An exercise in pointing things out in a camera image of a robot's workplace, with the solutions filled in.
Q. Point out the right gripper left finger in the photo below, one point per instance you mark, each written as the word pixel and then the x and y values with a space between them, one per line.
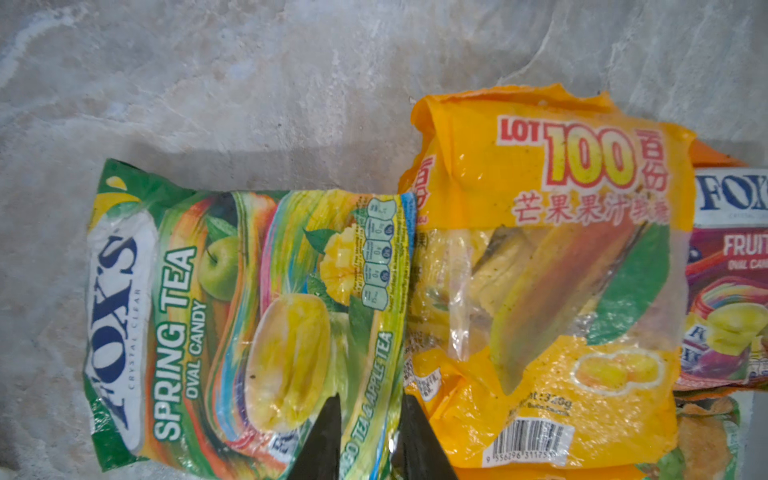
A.
pixel 319 458

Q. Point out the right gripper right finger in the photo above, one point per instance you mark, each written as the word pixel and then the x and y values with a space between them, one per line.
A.
pixel 419 453

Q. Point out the green snack bag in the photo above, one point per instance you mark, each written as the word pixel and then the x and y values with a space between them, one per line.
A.
pixel 709 446
pixel 220 323
pixel 540 471

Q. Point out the yellow candy snack bag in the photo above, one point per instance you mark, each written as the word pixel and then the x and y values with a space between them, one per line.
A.
pixel 548 291

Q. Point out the pink candy snack bag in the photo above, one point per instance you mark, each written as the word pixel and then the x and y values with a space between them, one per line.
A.
pixel 725 339

